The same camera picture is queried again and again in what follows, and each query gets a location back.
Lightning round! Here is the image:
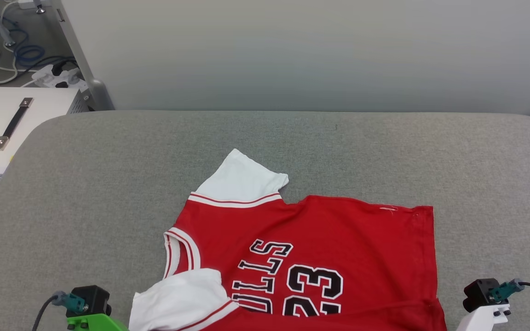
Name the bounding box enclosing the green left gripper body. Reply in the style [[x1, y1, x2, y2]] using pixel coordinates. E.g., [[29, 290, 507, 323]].
[[65, 313, 130, 331]]

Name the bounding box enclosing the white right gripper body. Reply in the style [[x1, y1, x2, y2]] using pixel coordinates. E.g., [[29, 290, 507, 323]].
[[456, 303, 512, 331]]

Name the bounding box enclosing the red white basketball jersey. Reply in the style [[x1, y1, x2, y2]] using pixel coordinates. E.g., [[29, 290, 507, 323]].
[[128, 148, 447, 331]]

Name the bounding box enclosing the white equipment box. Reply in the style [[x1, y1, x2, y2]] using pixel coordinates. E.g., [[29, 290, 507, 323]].
[[0, 87, 90, 210]]

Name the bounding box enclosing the white power strip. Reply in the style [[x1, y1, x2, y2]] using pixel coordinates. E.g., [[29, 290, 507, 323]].
[[32, 64, 88, 93]]

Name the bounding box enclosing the teal-plug right camera cable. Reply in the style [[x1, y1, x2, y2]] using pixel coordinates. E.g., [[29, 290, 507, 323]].
[[488, 279, 530, 302]]

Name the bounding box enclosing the black strap handle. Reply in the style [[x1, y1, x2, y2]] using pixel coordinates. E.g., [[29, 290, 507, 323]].
[[0, 97, 35, 151]]

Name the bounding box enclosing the grey metal frame post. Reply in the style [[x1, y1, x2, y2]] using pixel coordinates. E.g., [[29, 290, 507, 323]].
[[51, 0, 115, 111]]

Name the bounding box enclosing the black floor cable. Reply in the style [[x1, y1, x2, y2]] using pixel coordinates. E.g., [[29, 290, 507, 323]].
[[0, 54, 78, 89]]

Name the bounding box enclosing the blue cable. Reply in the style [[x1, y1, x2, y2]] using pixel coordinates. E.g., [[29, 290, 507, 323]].
[[0, 16, 46, 68]]

